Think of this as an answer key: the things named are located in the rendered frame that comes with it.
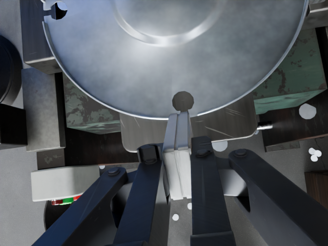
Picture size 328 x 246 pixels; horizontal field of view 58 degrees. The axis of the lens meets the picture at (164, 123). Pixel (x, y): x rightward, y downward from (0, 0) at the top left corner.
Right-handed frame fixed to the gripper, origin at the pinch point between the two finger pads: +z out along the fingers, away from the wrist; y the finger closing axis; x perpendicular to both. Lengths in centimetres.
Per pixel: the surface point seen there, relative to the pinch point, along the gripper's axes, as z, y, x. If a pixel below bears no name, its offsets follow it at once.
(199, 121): 11.4, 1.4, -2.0
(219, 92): 12.3, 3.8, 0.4
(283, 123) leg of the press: 55, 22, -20
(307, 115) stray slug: 23.4, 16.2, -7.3
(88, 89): 13.5, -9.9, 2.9
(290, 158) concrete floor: 79, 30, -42
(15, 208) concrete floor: 77, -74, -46
